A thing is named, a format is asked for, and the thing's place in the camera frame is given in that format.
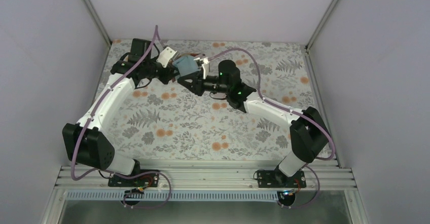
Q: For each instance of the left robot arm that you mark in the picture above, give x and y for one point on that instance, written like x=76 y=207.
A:
x=86 y=141

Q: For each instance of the aluminium rail frame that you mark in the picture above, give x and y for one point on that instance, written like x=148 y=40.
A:
x=230 y=175

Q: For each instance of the slotted grey cable duct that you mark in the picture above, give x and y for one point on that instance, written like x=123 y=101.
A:
x=175 y=195

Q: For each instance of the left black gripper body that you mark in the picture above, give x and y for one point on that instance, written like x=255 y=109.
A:
x=164 y=78

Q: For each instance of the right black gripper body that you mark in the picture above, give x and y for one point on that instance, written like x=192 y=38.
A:
x=200 y=88

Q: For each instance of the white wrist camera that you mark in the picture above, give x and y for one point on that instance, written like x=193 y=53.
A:
x=166 y=56
x=204 y=64

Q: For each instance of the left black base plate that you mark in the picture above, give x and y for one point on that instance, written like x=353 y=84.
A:
x=145 y=178

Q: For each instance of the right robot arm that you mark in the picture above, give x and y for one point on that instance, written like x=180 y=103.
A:
x=308 y=132

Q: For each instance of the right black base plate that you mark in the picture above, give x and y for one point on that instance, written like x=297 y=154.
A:
x=271 y=179

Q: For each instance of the floral patterned table mat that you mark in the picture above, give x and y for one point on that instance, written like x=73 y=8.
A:
x=169 y=122

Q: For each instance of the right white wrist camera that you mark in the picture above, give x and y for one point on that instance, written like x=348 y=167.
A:
x=204 y=64

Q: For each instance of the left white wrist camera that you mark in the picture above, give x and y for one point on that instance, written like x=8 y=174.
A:
x=166 y=56

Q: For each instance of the brown leather card holder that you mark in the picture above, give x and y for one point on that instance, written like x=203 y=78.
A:
x=187 y=64

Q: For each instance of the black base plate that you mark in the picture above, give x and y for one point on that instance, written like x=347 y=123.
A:
x=271 y=179
x=145 y=178

